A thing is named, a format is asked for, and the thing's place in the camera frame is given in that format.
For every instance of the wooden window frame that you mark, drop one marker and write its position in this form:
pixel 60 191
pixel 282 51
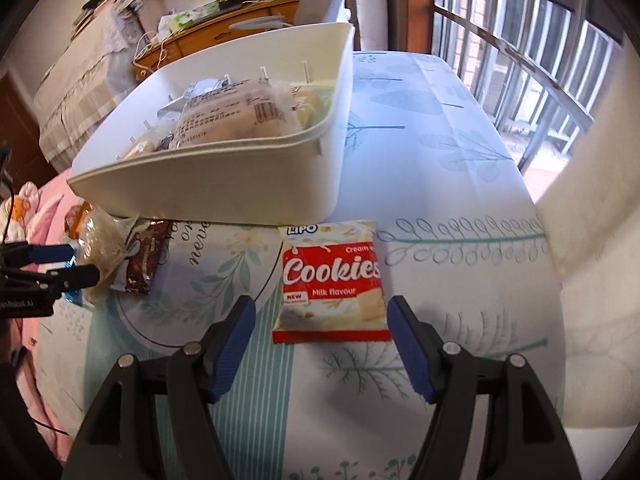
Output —
pixel 417 5

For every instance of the blue snack packet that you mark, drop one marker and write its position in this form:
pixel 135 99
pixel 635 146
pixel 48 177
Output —
pixel 74 296

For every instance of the large yellow cake packet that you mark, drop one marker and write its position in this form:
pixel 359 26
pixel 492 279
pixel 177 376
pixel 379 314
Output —
pixel 310 105

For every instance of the cartoon printed blanket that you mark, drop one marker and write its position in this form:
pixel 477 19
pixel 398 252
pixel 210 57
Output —
pixel 20 210

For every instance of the black keyboard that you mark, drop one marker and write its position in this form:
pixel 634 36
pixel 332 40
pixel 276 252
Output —
pixel 245 1

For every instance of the wooden desk with drawers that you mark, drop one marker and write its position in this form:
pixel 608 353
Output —
pixel 240 19

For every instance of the puffed snack clear packet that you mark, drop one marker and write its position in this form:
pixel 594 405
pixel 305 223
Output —
pixel 102 242

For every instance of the dark chocolate snack packet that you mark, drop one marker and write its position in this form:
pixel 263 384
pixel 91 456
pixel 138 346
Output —
pixel 145 255

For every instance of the leaf print tablecloth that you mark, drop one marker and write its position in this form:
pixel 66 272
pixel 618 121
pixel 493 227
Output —
pixel 450 185

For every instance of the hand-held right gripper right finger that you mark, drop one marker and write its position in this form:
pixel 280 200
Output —
pixel 415 355

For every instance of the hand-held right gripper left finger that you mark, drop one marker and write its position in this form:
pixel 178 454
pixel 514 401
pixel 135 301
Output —
pixel 232 350

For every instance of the clear printed pastry packet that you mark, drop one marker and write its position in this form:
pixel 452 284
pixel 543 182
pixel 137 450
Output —
pixel 225 115

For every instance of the white plastic storage bin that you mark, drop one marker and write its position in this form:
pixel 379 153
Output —
pixel 225 185

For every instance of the metal window grille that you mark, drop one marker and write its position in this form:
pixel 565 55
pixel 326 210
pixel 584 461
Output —
pixel 525 67

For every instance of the pale yellow cake packet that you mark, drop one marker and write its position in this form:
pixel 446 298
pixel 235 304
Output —
pixel 142 147

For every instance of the tissue pack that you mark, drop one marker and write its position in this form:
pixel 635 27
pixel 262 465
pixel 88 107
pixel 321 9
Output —
pixel 175 20

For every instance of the red white cookie packet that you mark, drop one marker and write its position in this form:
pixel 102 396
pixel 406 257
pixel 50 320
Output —
pixel 330 280

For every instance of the pink quilted blanket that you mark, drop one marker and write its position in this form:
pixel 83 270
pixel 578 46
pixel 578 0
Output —
pixel 55 187

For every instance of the piano under lace cover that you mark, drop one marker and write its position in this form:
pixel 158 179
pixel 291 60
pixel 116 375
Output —
pixel 75 85

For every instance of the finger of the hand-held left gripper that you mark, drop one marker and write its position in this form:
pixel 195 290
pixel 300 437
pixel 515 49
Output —
pixel 75 276
pixel 50 253

